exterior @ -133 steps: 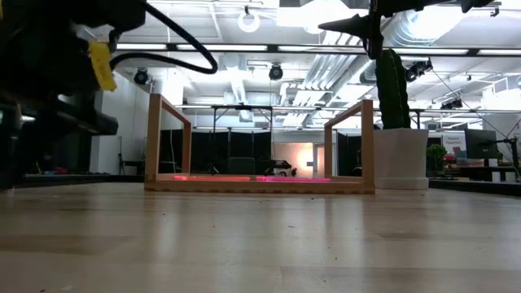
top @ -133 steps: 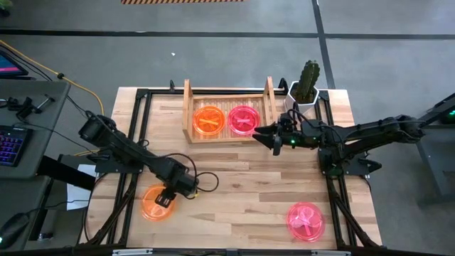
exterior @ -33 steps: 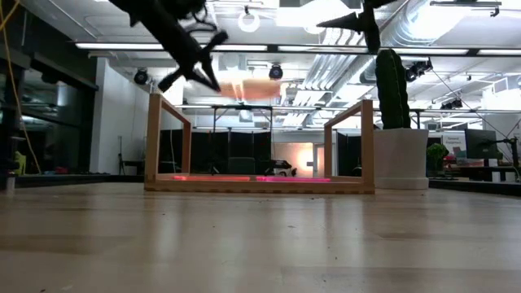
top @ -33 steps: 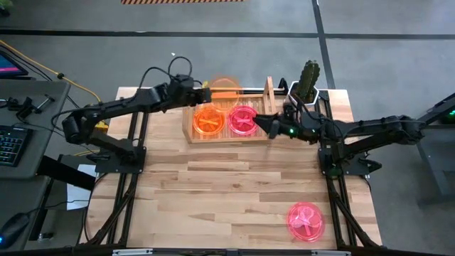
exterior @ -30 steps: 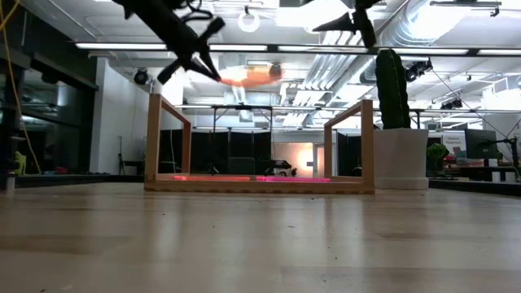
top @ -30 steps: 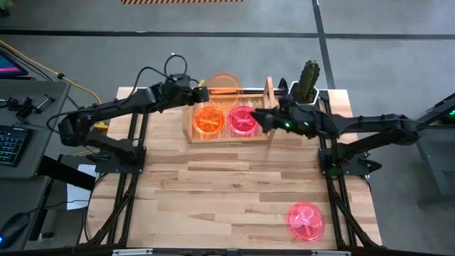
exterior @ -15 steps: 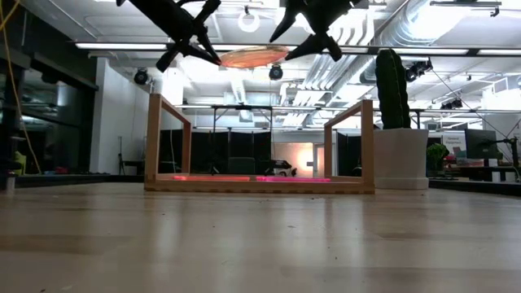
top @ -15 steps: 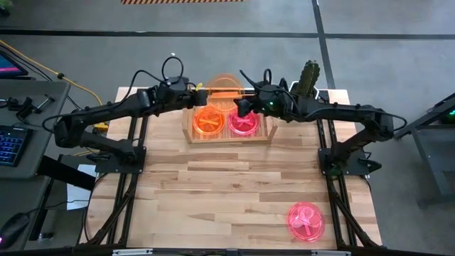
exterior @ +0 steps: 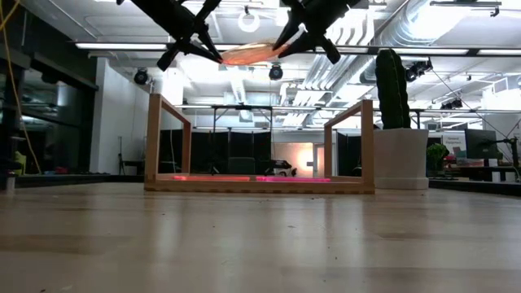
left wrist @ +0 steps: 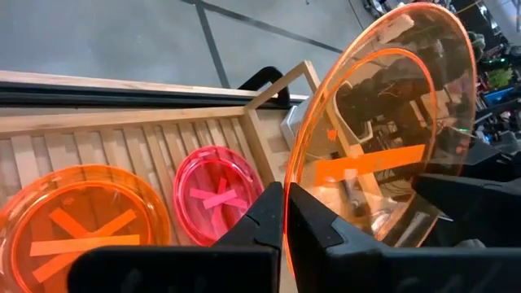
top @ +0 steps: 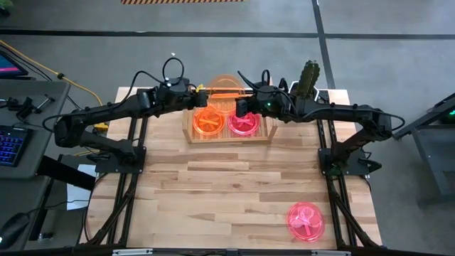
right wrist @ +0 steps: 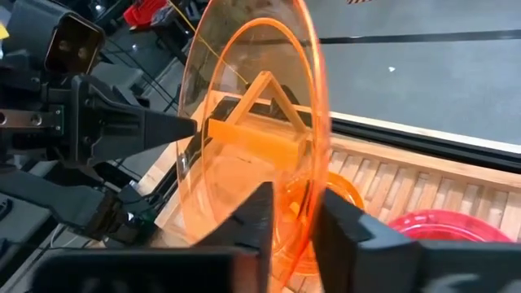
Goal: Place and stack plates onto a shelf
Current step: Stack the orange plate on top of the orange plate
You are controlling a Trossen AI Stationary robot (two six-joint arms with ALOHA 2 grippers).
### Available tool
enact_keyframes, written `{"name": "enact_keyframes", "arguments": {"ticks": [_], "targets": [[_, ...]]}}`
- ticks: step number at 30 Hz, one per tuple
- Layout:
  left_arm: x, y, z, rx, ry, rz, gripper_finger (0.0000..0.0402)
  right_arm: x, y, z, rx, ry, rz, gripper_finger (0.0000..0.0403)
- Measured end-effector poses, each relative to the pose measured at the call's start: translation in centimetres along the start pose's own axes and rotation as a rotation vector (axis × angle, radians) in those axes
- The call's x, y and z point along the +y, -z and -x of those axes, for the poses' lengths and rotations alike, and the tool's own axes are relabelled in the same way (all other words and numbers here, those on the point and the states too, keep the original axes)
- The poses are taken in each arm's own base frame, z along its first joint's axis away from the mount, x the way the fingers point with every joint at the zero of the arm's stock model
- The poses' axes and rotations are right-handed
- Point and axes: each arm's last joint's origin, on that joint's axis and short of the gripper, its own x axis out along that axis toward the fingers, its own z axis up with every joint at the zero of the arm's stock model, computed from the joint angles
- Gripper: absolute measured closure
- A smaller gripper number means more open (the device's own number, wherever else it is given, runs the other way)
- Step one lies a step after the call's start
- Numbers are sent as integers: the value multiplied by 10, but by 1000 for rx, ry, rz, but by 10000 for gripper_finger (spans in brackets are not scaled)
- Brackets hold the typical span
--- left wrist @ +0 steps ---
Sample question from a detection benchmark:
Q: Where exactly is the wooden slatted shelf frame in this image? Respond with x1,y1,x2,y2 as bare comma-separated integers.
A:
0,59,322,293

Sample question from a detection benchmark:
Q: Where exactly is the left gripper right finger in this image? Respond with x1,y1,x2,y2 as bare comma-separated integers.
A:
287,182,521,293

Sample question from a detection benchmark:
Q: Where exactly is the pink transparent plastic plate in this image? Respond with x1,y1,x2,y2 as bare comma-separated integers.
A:
173,145,265,248

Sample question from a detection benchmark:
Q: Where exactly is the orange transparent plastic plate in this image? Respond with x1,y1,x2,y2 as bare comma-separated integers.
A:
283,2,478,278
0,163,172,293

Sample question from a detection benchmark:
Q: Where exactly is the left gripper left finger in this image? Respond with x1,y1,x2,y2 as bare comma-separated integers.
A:
67,181,284,293

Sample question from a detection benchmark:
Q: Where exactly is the black curved tube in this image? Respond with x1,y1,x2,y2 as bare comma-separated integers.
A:
238,65,291,109

